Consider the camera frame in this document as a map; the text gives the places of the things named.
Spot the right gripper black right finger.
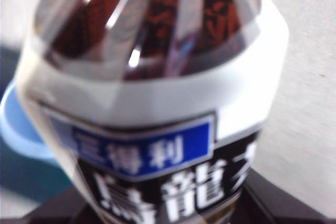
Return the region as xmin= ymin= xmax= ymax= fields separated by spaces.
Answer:
xmin=236 ymin=166 xmax=336 ymax=224

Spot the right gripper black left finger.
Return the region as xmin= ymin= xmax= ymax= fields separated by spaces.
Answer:
xmin=20 ymin=187 xmax=106 ymax=224

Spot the dark oolong tea bottle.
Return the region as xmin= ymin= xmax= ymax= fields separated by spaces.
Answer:
xmin=13 ymin=0 xmax=290 ymax=224

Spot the blue ribbed plastic cup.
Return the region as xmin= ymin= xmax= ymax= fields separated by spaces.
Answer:
xmin=0 ymin=81 xmax=57 ymax=165

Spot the dark teal rectangular tray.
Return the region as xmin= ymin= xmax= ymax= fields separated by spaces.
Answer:
xmin=0 ymin=140 xmax=75 ymax=196

